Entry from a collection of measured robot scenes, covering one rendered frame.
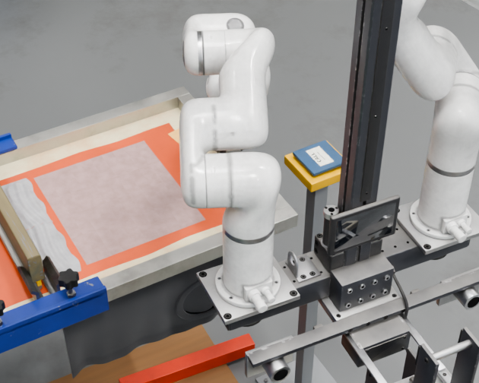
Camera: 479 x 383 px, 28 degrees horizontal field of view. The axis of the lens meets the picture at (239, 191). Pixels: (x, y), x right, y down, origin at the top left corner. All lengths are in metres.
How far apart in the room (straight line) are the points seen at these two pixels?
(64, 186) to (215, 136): 0.77
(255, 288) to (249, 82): 0.38
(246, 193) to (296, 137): 2.40
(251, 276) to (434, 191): 0.41
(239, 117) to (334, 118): 2.48
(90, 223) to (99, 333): 0.26
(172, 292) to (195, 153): 0.71
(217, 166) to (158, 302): 0.72
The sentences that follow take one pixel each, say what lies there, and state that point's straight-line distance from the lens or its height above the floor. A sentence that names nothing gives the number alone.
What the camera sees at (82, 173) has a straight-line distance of 2.39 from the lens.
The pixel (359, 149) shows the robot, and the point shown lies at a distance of 1.69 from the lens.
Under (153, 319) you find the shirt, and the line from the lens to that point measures 2.32.
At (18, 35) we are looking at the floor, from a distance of 4.77.
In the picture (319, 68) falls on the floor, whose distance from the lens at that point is 4.43.
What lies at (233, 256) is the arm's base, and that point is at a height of 1.25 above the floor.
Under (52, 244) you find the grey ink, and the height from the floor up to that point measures 0.96.
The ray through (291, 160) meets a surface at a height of 0.95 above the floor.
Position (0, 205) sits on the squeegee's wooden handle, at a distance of 2.19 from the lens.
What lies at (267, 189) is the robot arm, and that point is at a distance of 1.62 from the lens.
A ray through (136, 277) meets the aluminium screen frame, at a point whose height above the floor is 0.99.
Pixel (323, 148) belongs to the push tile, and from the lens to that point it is 2.42.
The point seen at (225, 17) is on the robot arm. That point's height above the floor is 1.50.
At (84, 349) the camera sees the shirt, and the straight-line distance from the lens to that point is 2.30.
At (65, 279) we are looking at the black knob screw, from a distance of 1.99.
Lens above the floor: 2.50
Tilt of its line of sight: 42 degrees down
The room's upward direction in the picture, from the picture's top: straight up
